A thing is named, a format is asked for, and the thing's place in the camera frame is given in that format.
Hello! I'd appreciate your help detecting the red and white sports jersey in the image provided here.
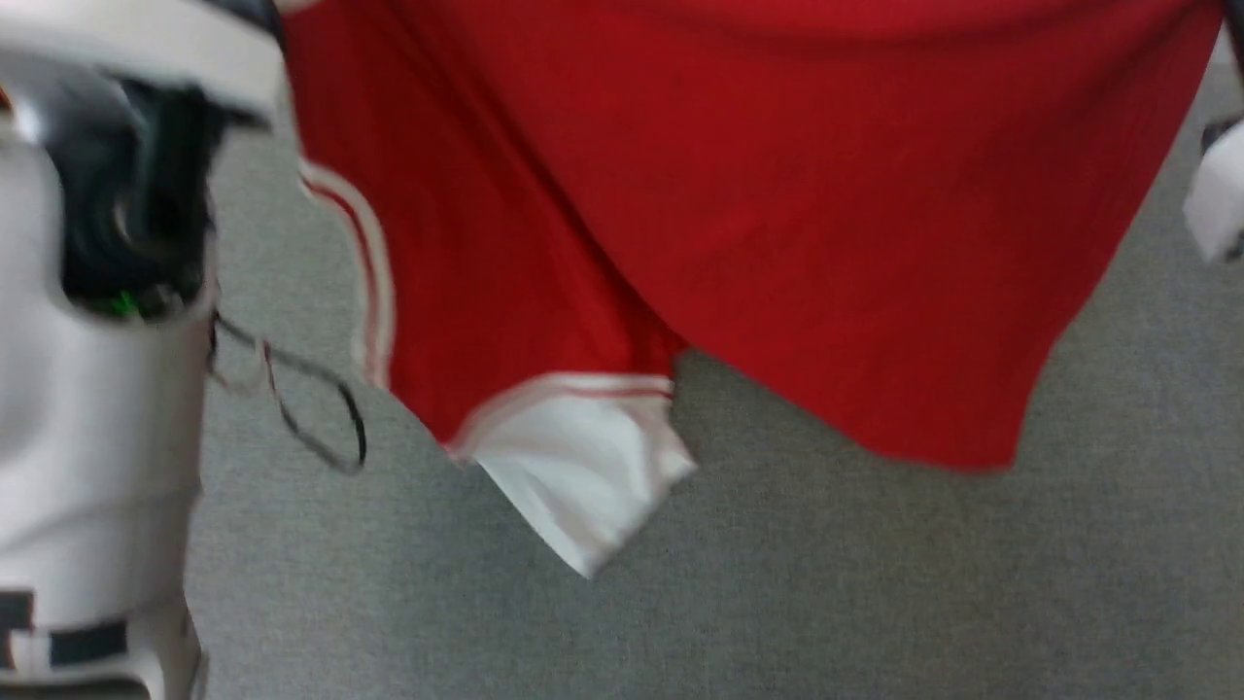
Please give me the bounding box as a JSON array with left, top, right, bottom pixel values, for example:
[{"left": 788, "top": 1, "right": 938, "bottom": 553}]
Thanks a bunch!
[{"left": 280, "top": 0, "right": 1227, "bottom": 580}]

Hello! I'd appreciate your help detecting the grey fabric sofa seat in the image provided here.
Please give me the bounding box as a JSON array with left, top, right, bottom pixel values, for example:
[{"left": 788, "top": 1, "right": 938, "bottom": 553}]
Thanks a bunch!
[{"left": 183, "top": 29, "right": 1244, "bottom": 700}]

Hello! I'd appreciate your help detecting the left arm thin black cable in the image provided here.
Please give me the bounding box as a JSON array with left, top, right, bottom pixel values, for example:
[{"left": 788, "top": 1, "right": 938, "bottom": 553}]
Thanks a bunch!
[{"left": 207, "top": 309, "right": 369, "bottom": 477}]

